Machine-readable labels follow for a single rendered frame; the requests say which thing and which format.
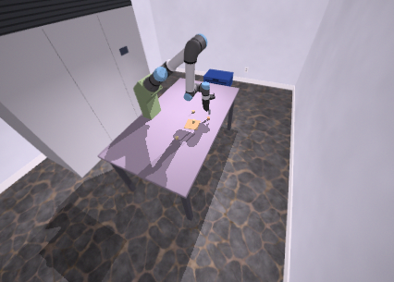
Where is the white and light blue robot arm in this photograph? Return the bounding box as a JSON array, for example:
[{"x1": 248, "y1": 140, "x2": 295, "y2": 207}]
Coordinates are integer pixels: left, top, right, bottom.
[{"x1": 143, "y1": 33, "x2": 210, "y2": 101}]

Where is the peach flat mat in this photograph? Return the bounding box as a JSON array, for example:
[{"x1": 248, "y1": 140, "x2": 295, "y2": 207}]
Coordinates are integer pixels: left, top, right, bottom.
[{"x1": 184, "y1": 119, "x2": 201, "y2": 130}]

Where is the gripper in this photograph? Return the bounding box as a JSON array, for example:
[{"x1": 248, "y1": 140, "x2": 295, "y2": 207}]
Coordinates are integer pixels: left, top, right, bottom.
[{"x1": 202, "y1": 94, "x2": 215, "y2": 115}]

